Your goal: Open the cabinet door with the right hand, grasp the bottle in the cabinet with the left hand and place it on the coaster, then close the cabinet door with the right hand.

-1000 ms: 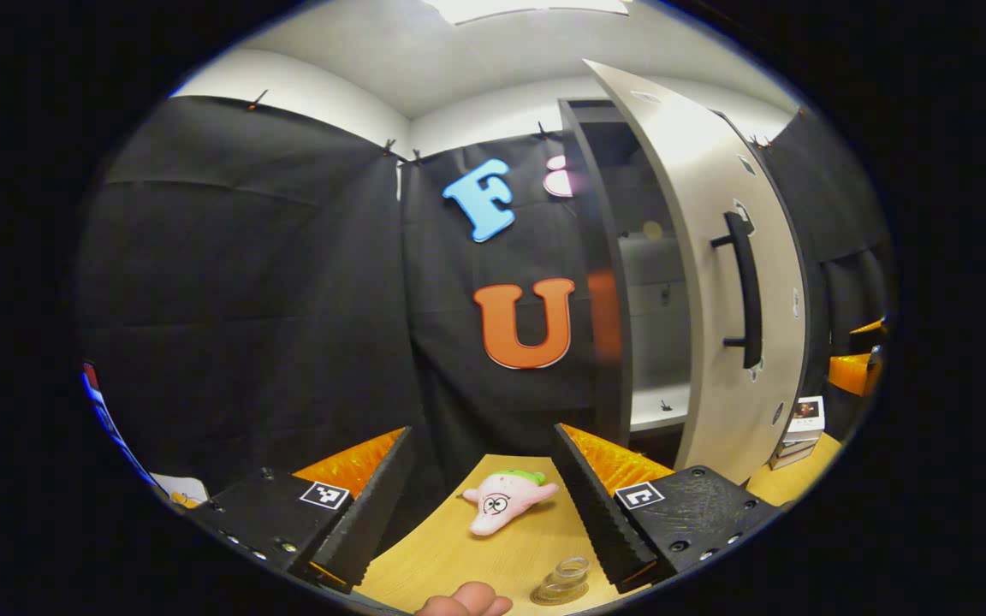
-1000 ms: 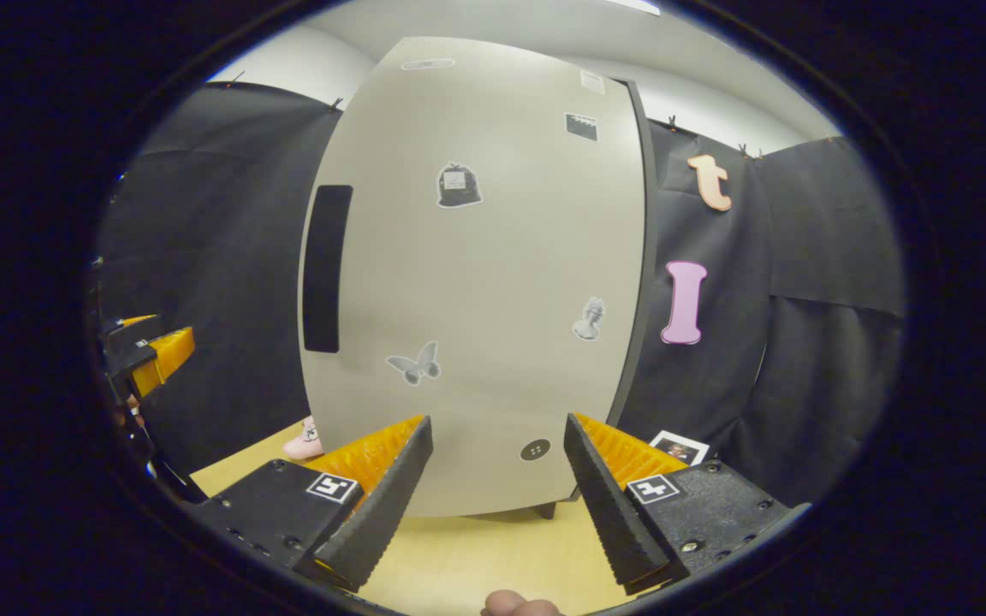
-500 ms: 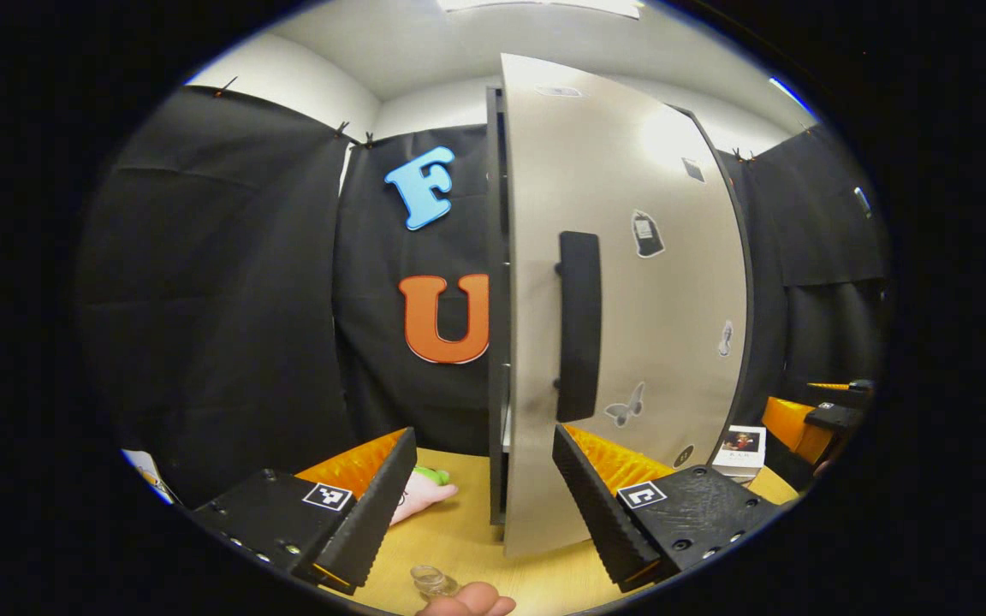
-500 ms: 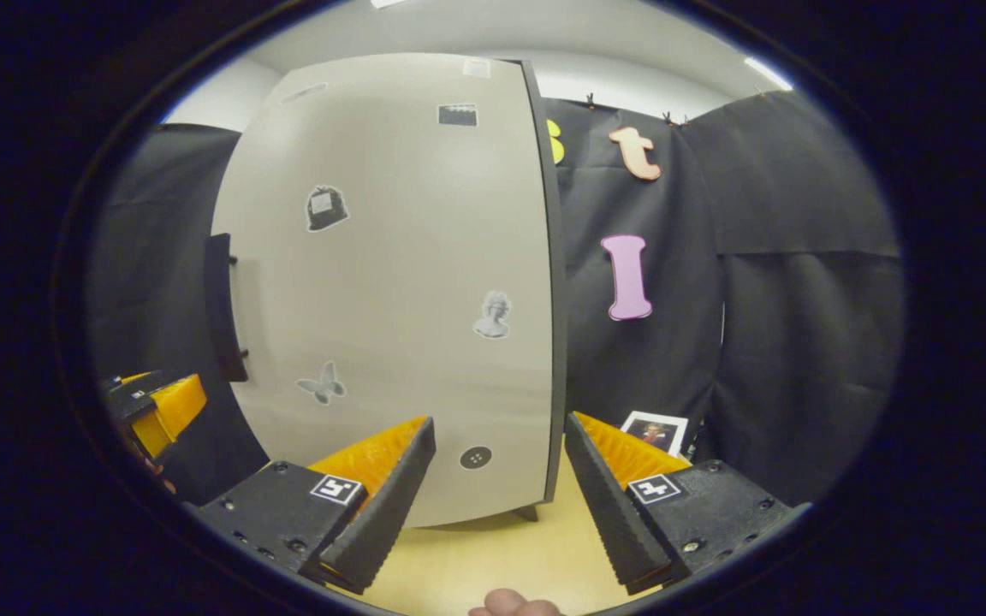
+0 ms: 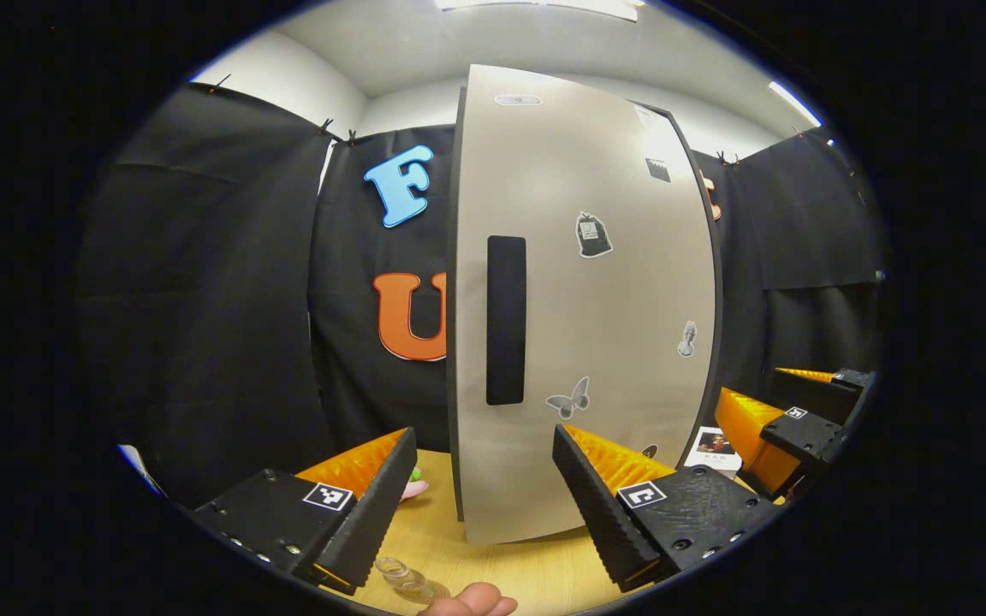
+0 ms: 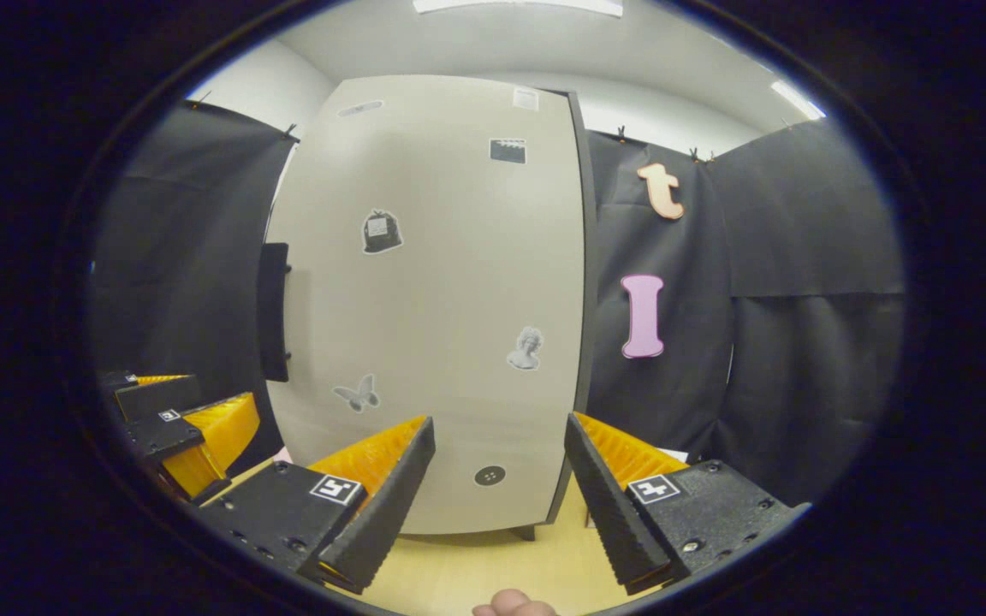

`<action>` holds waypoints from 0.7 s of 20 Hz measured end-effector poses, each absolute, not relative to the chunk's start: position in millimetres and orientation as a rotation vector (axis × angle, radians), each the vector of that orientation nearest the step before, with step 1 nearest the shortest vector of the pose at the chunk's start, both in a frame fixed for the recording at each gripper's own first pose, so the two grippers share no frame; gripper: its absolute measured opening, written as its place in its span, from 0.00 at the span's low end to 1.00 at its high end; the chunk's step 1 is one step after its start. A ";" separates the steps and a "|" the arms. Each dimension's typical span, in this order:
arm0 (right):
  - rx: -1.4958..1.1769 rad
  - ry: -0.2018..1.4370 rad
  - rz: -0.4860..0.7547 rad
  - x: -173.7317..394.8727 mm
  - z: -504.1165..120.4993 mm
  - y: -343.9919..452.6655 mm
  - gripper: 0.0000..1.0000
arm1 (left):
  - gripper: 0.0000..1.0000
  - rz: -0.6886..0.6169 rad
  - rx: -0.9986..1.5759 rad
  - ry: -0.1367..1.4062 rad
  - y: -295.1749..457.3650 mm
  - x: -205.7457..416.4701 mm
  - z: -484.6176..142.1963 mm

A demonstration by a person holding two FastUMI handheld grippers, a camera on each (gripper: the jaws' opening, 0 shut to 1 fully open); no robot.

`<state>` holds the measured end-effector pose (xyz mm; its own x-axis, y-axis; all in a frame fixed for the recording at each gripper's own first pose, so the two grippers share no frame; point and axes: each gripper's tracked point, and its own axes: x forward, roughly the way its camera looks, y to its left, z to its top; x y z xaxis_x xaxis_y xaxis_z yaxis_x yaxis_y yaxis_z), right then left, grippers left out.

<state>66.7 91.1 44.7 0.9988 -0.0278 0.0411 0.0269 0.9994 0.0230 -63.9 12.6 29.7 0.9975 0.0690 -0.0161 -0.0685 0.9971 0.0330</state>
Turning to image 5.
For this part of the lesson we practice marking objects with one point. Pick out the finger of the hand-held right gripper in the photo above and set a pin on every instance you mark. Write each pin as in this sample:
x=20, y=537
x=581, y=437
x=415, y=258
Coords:
x=818, y=392
x=805, y=436

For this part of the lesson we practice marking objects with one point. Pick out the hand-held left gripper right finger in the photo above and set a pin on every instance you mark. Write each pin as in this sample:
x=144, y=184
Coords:
x=587, y=505

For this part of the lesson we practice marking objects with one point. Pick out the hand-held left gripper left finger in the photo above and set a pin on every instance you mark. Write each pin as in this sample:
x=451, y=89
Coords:
x=377, y=505

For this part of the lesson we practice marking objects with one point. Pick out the clear bottle with yellow label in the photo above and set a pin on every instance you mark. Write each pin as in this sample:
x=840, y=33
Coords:
x=416, y=586

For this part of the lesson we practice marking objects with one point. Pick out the beige cabinet door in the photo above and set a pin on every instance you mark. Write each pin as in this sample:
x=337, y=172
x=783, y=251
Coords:
x=613, y=325

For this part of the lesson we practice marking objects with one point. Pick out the pink toy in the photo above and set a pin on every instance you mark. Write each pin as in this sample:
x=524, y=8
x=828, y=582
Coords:
x=416, y=490

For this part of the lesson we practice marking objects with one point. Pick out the white book with portrait cover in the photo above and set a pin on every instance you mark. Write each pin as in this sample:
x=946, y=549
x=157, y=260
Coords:
x=713, y=449

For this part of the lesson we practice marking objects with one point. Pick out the black backdrop cloth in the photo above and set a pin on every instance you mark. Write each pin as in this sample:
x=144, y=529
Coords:
x=202, y=299

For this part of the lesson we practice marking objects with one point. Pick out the narrow ceiling light panel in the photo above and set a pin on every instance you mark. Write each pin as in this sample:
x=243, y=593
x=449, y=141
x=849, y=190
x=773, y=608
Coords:
x=794, y=103

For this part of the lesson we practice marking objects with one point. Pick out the wide ceiling light panel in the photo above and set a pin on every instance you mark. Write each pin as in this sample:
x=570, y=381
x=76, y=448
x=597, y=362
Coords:
x=544, y=7

